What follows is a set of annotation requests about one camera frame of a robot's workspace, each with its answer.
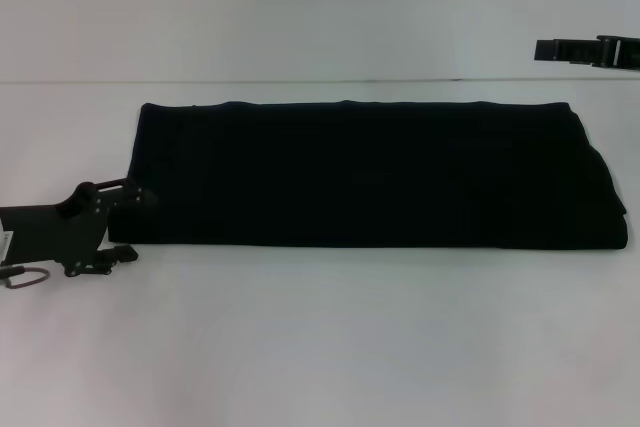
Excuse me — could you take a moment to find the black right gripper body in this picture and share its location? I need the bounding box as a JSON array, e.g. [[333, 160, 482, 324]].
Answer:
[[593, 34, 640, 72]]

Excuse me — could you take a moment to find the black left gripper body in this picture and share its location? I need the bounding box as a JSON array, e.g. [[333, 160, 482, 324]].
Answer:
[[0, 180, 117, 279]]

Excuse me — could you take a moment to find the black T-shirt with white print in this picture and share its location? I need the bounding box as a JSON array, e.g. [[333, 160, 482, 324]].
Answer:
[[107, 100, 629, 251]]

